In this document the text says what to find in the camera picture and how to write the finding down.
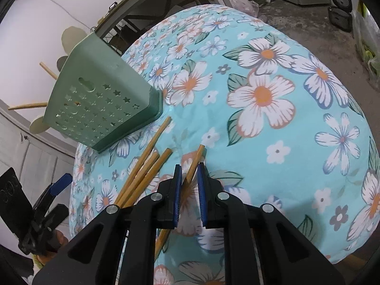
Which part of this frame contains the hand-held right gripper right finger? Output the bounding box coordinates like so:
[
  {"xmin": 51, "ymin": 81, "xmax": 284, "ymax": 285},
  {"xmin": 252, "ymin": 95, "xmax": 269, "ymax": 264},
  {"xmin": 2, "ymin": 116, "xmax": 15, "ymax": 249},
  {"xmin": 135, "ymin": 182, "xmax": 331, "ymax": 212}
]
[{"xmin": 197, "ymin": 162, "xmax": 346, "ymax": 285}]

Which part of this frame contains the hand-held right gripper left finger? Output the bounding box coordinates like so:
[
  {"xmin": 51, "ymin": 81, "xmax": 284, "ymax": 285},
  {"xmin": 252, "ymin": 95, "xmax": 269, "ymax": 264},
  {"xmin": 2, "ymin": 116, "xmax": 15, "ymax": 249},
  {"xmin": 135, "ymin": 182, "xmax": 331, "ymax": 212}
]
[{"xmin": 31, "ymin": 164, "xmax": 183, "ymax": 285}]

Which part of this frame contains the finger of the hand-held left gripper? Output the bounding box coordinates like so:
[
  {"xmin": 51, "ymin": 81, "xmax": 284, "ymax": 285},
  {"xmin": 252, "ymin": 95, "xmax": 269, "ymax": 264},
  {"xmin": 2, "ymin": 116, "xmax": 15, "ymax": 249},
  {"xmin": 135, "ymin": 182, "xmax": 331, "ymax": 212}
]
[
  {"xmin": 33, "ymin": 174, "xmax": 73, "ymax": 214},
  {"xmin": 42, "ymin": 203, "xmax": 69, "ymax": 232}
]

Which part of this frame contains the single bamboo chopstick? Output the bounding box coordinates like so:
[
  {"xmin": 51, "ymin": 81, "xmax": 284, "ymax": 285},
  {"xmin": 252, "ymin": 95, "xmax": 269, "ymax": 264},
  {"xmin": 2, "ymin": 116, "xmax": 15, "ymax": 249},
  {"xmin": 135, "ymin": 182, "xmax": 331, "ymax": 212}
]
[
  {"xmin": 40, "ymin": 62, "xmax": 58, "ymax": 80},
  {"xmin": 8, "ymin": 102, "xmax": 48, "ymax": 110},
  {"xmin": 154, "ymin": 144, "xmax": 206, "ymax": 260}
]

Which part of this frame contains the pile of bamboo chopsticks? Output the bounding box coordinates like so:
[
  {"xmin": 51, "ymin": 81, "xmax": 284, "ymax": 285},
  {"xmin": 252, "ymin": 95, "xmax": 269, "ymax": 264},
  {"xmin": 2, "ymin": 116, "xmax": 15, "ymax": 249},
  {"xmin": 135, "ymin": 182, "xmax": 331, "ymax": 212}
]
[{"xmin": 114, "ymin": 116, "xmax": 173, "ymax": 208}]

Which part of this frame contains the cream plastic ladle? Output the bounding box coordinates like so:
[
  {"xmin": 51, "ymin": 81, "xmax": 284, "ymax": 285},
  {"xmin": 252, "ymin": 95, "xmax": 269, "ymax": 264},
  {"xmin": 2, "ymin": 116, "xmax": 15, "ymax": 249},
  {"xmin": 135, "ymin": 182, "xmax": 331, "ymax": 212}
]
[{"xmin": 29, "ymin": 116, "xmax": 49, "ymax": 137}]

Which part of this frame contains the green plastic utensil holder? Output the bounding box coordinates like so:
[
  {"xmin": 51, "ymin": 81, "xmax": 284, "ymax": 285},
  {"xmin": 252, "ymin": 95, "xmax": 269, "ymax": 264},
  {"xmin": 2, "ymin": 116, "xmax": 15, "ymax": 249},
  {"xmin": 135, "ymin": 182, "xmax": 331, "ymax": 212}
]
[{"xmin": 43, "ymin": 33, "xmax": 164, "ymax": 154}]

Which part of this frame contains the translucent white rice paddle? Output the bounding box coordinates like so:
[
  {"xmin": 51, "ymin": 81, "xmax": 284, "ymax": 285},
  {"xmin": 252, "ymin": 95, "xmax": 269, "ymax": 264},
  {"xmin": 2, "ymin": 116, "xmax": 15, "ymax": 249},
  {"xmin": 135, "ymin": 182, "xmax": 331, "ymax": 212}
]
[{"xmin": 61, "ymin": 27, "xmax": 86, "ymax": 57}]

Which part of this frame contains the white panelled door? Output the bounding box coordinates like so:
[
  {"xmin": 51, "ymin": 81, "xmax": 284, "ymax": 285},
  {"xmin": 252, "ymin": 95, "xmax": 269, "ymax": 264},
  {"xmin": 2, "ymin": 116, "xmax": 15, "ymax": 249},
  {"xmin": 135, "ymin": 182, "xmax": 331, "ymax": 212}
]
[{"xmin": 0, "ymin": 99, "xmax": 78, "ymax": 256}]

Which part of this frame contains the floral blue blanket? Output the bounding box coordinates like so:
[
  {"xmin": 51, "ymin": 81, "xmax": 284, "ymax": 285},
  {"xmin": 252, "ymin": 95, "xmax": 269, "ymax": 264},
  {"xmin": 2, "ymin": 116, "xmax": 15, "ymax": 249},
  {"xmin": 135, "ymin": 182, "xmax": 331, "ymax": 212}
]
[{"xmin": 68, "ymin": 4, "xmax": 380, "ymax": 285}]

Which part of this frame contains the long grey table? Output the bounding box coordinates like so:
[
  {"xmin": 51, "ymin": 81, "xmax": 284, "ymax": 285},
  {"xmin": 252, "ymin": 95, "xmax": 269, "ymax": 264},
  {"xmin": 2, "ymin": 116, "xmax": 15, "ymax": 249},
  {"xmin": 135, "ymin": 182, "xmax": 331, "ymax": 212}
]
[{"xmin": 95, "ymin": 0, "xmax": 232, "ymax": 57}]

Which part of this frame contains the translucent plastic bag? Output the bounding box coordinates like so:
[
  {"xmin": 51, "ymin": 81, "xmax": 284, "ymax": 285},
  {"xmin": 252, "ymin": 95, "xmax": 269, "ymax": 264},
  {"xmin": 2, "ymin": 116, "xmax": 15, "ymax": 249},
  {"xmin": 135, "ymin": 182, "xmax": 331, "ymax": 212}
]
[{"xmin": 230, "ymin": 0, "xmax": 260, "ymax": 17}]

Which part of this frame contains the plastic bag of vegetables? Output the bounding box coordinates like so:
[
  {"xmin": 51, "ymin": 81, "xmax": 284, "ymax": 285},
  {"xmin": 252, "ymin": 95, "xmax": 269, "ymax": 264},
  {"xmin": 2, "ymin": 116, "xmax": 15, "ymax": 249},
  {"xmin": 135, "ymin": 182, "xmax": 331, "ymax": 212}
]
[{"xmin": 352, "ymin": 0, "xmax": 380, "ymax": 81}]

